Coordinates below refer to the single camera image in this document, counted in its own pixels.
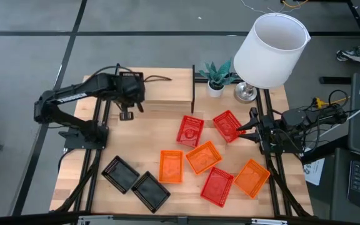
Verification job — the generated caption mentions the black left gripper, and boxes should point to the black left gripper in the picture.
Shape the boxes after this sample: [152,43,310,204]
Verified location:
[113,71,146,121]

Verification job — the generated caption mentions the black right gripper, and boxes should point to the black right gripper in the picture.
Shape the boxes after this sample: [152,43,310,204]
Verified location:
[236,107,283,145]

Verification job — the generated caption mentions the red plastic basket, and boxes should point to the red plastic basket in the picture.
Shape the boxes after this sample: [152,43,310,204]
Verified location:
[199,166,234,208]
[176,115,205,149]
[212,109,246,144]

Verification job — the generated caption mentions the orange plastic basket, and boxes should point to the orange plastic basket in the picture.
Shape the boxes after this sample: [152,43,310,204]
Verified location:
[232,158,271,199]
[158,149,184,184]
[185,140,224,176]

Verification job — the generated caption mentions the black plastic basket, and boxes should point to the black plastic basket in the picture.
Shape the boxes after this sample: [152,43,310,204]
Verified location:
[101,155,141,195]
[131,171,171,214]

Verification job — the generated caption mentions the potted plant in white pot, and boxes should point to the potted plant in white pot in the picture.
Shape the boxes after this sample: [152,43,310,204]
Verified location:
[198,57,238,98]

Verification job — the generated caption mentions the table lamp with white shade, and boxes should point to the table lamp with white shade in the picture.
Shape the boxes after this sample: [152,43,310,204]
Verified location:
[232,12,311,104]

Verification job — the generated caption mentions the white paper sheet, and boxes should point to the white paper sheet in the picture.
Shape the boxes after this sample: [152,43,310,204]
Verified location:
[302,157,326,186]

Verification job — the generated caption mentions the person's shoe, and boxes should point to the person's shoe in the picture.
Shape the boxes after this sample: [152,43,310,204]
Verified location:
[336,46,360,64]

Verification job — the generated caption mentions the black cable on shelf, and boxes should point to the black cable on shelf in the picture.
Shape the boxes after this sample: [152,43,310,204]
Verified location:
[142,74,173,83]

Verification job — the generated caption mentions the yellow cable with connector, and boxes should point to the yellow cable with connector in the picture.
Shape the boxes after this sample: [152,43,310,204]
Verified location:
[312,96,350,108]

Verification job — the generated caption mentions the white cable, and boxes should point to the white cable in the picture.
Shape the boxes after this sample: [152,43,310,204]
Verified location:
[317,95,360,139]

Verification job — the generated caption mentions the black frame bar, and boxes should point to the black frame bar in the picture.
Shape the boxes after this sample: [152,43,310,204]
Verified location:
[0,211,360,225]

